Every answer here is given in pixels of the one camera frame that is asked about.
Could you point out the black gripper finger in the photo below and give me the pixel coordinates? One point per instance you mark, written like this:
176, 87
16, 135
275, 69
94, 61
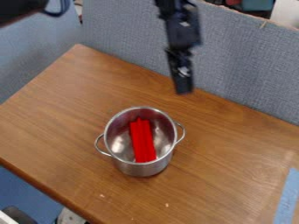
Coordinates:
180, 67

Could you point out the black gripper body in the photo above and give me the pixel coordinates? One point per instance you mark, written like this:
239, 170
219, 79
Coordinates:
181, 27

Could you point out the red block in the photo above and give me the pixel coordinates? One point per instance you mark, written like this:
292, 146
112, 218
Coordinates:
141, 140

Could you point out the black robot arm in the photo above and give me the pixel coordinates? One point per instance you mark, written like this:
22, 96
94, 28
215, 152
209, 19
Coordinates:
161, 3

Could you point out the metal pot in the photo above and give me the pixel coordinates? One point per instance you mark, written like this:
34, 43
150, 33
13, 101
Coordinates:
113, 142

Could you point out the white round object below table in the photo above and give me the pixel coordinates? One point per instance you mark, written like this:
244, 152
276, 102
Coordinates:
68, 217

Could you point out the black object bottom left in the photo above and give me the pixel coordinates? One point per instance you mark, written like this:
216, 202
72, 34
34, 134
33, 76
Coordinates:
18, 215

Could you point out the blue tape strip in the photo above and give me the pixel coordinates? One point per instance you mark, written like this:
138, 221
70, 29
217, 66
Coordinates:
289, 197

